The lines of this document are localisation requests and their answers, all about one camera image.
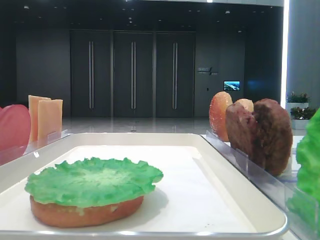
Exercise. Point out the red tomato slice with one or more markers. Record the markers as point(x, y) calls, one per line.
point(15, 126)

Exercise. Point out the bread bun slice outer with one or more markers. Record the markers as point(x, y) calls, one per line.
point(217, 114)

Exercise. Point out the bread bun slice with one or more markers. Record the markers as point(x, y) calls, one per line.
point(246, 103)
point(217, 114)

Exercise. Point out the brown meat patty left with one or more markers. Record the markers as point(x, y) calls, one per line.
point(242, 131)

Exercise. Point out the brown meat patty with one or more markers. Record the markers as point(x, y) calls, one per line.
point(272, 137)
point(242, 131)

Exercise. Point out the bread bun slice inner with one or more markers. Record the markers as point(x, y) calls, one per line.
point(246, 103)

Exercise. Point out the green lettuce leaf on bun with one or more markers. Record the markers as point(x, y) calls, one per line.
point(93, 182)

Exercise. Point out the orange cheese slice front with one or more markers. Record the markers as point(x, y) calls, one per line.
point(50, 114)

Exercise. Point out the brown meat patty right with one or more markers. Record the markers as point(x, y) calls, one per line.
point(272, 137)

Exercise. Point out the green lettuce leaf in holder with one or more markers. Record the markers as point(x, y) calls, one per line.
point(306, 170)

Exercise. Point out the dark triple door panels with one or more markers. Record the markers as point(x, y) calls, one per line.
point(132, 74)

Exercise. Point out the white rectangular tray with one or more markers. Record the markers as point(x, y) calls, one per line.
point(201, 196)

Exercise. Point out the potted plants in white planter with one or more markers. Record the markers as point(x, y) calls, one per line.
point(297, 106)

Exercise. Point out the bottom bun slice on tray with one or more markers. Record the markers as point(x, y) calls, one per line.
point(60, 216)

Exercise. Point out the small wall display screen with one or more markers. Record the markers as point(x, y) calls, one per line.
point(231, 85)

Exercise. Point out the clear acrylic rail left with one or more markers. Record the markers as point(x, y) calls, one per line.
point(16, 152)

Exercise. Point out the clear acrylic rail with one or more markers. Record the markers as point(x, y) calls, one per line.
point(278, 189)
point(16, 152)

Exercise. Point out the clear acrylic rail right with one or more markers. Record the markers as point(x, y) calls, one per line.
point(278, 189)

